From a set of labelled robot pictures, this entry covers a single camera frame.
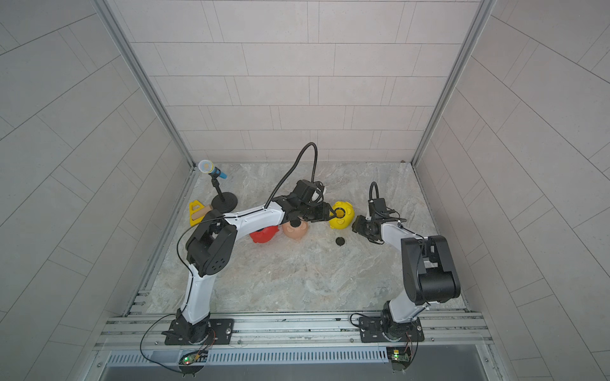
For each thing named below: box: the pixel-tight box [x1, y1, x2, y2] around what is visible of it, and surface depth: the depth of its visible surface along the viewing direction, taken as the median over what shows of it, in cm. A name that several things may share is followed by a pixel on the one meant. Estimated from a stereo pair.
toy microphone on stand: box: [198, 159, 238, 214], surface depth 101 cm
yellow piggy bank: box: [328, 200, 356, 230], surface depth 91 cm
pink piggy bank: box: [281, 221, 309, 240], surface depth 88 cm
